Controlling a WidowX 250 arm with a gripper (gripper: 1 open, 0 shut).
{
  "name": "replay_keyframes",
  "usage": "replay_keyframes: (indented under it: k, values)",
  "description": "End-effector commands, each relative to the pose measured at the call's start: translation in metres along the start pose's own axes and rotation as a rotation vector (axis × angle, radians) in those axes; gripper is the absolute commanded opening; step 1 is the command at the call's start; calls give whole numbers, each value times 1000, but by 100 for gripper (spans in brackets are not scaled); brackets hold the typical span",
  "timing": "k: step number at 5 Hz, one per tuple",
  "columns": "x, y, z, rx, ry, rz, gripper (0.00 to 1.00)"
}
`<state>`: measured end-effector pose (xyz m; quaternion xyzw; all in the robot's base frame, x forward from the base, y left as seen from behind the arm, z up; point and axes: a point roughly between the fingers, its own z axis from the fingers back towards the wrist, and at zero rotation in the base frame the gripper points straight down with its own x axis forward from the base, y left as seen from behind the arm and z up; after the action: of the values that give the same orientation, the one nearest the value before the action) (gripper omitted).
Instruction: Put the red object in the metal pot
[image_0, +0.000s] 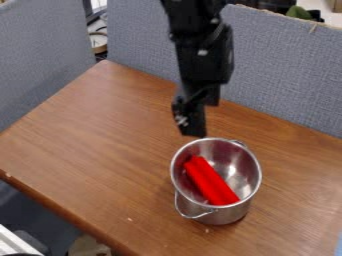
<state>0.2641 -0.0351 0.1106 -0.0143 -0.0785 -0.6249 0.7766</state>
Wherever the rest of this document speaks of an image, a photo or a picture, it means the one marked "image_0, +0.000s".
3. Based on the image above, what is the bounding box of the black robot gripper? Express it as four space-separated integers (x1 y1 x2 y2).
171 21 234 138

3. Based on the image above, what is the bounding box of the red rectangular block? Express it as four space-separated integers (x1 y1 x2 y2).
183 155 240 206

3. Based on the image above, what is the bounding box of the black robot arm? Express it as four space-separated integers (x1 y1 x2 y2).
161 0 234 138

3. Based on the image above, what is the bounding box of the stainless steel metal pot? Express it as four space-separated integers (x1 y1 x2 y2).
170 138 262 225

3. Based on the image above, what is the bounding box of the green object behind partition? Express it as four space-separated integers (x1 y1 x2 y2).
286 6 313 20

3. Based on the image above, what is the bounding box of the grey fabric partition back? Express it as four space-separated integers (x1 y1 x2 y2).
109 0 342 138

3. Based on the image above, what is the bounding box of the grey fabric partition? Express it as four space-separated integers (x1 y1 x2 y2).
109 0 342 138
0 0 97 131

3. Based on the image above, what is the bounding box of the grey fabric partition left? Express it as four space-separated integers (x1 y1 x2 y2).
0 0 97 131

